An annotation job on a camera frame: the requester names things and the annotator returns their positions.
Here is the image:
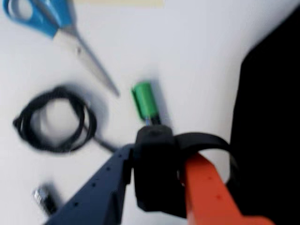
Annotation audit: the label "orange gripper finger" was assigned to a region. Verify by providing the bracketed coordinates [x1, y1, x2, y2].
[184, 152, 275, 225]

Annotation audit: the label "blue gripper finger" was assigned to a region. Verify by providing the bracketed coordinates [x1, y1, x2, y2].
[43, 143, 135, 225]

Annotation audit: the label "black bike light with strap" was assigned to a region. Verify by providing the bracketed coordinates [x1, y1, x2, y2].
[133, 125, 240, 220]

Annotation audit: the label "black fabric bag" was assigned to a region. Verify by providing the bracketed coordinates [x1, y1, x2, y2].
[231, 7, 300, 225]

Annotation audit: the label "small black device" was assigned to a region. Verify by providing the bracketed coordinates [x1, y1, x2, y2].
[32, 184, 58, 215]

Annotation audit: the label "black marker with green cap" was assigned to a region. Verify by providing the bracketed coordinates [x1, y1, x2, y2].
[130, 80, 173, 128]

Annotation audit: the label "black braided USB cable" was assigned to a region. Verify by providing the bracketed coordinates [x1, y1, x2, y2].
[13, 86, 118, 154]

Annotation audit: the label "blue-handled scissors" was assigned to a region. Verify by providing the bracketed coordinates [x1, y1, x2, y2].
[2, 0, 120, 97]

